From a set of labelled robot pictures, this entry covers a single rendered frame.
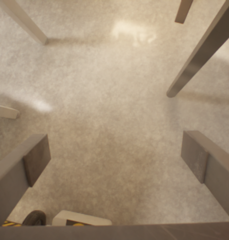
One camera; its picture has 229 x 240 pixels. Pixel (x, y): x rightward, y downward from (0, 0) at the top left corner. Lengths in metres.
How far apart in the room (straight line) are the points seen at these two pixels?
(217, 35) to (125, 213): 0.83
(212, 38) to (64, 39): 0.86
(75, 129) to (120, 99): 0.29
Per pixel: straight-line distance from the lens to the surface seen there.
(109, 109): 0.93
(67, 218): 0.91
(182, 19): 0.38
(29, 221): 0.97
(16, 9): 0.98
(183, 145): 0.16
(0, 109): 1.01
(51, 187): 1.04
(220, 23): 0.42
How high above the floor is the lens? 0.90
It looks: 81 degrees down
